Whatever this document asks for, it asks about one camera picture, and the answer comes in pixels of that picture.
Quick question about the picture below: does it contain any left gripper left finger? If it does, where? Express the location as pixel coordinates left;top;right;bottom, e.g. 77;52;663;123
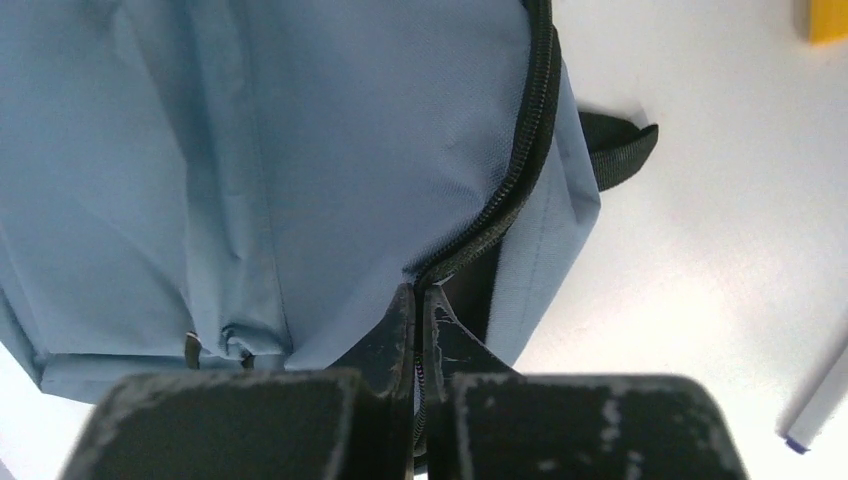
63;285;415;479

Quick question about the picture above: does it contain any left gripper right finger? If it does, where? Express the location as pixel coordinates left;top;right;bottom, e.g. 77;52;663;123
422;288;746;479

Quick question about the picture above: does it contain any blue-grey student backpack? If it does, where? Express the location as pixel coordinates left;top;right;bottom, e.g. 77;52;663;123
1;1;659;403

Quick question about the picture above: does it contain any white marker purple cap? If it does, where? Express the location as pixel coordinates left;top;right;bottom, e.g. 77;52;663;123
780;339;847;455

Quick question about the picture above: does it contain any yellow highlighter cap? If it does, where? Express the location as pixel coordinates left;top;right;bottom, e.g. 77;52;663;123
793;0;847;46

